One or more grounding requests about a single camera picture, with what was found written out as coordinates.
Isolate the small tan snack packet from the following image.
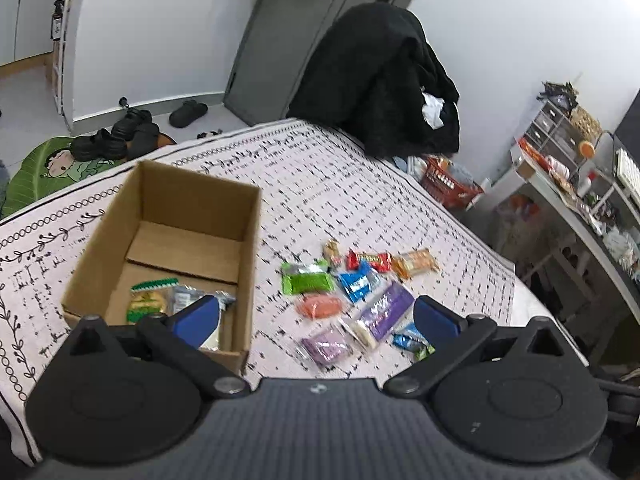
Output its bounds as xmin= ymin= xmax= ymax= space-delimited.
xmin=322 ymin=240 xmax=346 ymax=268

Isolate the black slipper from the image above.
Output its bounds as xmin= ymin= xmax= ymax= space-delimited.
xmin=169 ymin=100 xmax=209 ymax=128

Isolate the white bottle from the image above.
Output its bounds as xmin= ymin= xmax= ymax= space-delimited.
xmin=577 ymin=170 xmax=599 ymax=199

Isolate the clear orange biscuit packet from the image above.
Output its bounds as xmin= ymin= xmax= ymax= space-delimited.
xmin=391 ymin=248 xmax=441 ymax=281

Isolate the cream snack packet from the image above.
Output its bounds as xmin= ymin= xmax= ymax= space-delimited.
xmin=337 ymin=312 xmax=379 ymax=351

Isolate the large purple snack packet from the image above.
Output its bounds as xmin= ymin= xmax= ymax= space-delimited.
xmin=357 ymin=280 xmax=416 ymax=341

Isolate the grey door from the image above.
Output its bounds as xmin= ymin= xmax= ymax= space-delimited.
xmin=223 ymin=0 xmax=426 ymax=126

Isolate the brown cardboard box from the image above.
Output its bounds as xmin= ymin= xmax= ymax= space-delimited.
xmin=61 ymin=160 xmax=263 ymax=376

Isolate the black chunky shoe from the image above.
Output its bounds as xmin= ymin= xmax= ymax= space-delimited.
xmin=127 ymin=122 xmax=161 ymax=157
xmin=70 ymin=128 xmax=129 ymax=162
xmin=111 ymin=107 xmax=153 ymax=141

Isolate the dark dried plant decoration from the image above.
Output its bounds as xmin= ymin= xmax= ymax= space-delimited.
xmin=537 ymin=80 xmax=581 ymax=111

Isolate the white desk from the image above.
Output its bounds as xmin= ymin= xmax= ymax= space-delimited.
xmin=509 ymin=132 xmax=640 ymax=311

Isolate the woven basket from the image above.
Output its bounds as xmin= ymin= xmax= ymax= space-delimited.
xmin=570 ymin=106 xmax=604 ymax=141

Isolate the white keyboard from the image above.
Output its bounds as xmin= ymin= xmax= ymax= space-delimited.
xmin=616 ymin=149 xmax=640 ymax=206

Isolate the small blue snack packet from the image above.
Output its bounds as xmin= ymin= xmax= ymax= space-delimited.
xmin=391 ymin=322 xmax=436 ymax=361

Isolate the small purple snack packet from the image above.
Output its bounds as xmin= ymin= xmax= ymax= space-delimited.
xmin=300 ymin=325 xmax=355 ymax=366

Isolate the black coat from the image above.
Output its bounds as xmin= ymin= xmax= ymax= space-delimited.
xmin=289 ymin=2 xmax=461 ymax=159

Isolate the red candy bar packet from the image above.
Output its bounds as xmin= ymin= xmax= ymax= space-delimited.
xmin=346 ymin=249 xmax=396 ymax=274

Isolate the white cloth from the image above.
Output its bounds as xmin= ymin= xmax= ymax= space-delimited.
xmin=421 ymin=91 xmax=446 ymax=130

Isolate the black spray bottle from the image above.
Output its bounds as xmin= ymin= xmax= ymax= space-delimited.
xmin=50 ymin=1 xmax=66 ymax=40

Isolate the white snack packet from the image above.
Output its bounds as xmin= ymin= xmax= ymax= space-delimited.
xmin=199 ymin=317 xmax=222 ymax=352

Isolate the clear silver snack packet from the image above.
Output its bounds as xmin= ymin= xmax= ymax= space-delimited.
xmin=170 ymin=285 xmax=237 ymax=314

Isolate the grey drawer organizer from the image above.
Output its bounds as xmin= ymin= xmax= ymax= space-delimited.
xmin=525 ymin=100 xmax=584 ymax=159

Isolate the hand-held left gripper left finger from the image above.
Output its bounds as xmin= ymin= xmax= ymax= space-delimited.
xmin=62 ymin=294 xmax=252 ymax=398

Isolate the white shelf rack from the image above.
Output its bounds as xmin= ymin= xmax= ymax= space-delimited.
xmin=47 ymin=0 xmax=77 ymax=116

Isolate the bright green snack packet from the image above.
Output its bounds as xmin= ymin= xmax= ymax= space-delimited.
xmin=280 ymin=259 xmax=335 ymax=296

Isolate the green and yellow snack packet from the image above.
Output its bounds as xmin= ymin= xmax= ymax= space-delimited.
xmin=127 ymin=279 xmax=181 ymax=324

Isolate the white printed blanket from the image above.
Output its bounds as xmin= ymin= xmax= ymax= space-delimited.
xmin=0 ymin=117 xmax=517 ymax=466

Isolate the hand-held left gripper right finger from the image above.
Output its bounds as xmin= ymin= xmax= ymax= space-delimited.
xmin=382 ymin=295 xmax=587 ymax=398

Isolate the orange snack packet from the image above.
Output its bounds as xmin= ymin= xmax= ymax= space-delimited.
xmin=295 ymin=294 xmax=349 ymax=320

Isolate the green leaf rug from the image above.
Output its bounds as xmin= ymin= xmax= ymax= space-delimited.
xmin=0 ymin=136 xmax=177 ymax=219

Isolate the red plastic basket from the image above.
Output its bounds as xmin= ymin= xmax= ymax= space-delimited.
xmin=419 ymin=156 xmax=485 ymax=210

